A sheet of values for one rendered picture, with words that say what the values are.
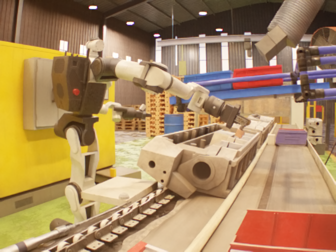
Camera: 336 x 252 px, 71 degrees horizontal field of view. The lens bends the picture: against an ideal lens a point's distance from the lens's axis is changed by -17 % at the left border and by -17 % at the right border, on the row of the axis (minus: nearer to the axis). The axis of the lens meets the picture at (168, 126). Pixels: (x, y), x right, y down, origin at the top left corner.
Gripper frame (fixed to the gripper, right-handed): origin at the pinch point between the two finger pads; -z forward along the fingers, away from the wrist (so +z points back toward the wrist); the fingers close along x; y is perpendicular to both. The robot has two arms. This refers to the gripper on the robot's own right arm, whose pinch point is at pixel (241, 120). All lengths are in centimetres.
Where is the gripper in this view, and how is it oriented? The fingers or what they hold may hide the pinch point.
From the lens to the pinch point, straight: 130.2
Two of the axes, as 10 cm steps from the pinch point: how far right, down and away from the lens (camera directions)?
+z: -8.3, -4.4, 3.4
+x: -3.8, 8.9, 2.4
